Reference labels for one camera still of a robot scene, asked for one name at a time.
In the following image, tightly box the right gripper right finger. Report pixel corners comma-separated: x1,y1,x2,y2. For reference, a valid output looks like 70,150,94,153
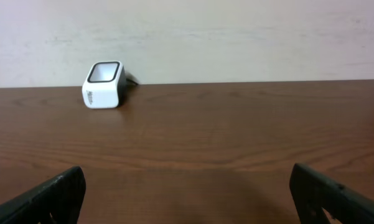
289,163,374,224

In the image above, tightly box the white barcode scanner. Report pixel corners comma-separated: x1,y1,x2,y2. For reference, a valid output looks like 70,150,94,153
82,61,127,109

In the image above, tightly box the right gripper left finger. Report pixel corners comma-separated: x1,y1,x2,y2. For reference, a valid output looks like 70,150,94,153
0,166,86,223

